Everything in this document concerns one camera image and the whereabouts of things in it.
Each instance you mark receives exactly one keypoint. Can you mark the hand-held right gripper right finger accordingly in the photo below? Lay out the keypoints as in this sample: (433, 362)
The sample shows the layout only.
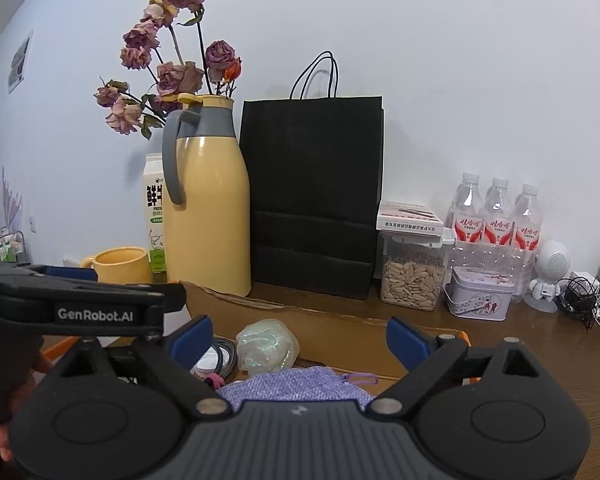
(407, 342)

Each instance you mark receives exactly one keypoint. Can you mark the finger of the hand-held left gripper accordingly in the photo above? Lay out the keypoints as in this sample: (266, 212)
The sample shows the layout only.
(80, 290)
(72, 274)

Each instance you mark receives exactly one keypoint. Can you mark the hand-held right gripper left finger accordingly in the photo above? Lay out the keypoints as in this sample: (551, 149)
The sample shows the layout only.
(195, 337)

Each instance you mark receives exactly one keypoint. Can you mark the white ribbed lid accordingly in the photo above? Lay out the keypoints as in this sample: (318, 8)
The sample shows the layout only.
(209, 352)

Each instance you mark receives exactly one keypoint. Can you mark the red cardboard box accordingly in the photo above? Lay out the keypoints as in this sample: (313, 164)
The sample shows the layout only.
(340, 330)

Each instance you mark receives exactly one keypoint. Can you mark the iridescent plastic bag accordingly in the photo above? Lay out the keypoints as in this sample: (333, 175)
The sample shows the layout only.
(267, 345)

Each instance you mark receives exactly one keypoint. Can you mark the purple knitted pouch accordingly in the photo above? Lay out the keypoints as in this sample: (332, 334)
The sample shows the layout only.
(290, 387)

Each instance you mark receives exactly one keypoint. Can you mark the person's left hand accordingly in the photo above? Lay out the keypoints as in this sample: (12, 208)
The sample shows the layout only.
(40, 357)

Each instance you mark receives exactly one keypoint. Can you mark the yellow mug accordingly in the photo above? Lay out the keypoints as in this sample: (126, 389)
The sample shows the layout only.
(122, 265)

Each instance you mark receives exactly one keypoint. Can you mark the clear jar of seeds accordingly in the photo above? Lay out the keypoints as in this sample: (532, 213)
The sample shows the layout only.
(412, 280)

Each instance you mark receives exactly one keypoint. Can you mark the metal storage rack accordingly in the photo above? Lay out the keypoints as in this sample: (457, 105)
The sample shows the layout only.
(5, 247)

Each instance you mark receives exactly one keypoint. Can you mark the pale purple tin box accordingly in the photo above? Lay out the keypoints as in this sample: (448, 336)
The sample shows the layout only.
(480, 292)

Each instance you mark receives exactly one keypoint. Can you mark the white milk carton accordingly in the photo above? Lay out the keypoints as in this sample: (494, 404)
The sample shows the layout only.
(156, 220)

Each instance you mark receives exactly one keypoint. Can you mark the flat white box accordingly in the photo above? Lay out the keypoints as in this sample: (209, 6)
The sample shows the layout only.
(410, 217)

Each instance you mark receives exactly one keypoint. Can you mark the yellow thermos jug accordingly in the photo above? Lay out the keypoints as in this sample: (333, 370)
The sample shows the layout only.
(210, 210)

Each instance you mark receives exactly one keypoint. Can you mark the clear water bottle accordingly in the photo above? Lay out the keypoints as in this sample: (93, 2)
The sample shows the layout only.
(496, 225)
(526, 240)
(467, 220)

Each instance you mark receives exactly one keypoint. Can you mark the white robot toy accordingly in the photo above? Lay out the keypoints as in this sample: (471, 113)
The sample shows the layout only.
(550, 270)

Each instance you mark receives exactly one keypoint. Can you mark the black paper bag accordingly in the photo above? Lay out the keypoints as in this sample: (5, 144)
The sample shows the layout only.
(312, 185)

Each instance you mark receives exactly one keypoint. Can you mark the dried pink flowers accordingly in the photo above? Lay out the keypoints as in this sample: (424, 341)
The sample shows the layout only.
(180, 70)

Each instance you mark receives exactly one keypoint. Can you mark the white wall socket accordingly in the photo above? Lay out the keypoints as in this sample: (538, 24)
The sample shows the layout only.
(33, 223)

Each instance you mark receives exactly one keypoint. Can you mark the wall picture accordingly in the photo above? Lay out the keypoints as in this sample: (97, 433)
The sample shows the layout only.
(21, 60)

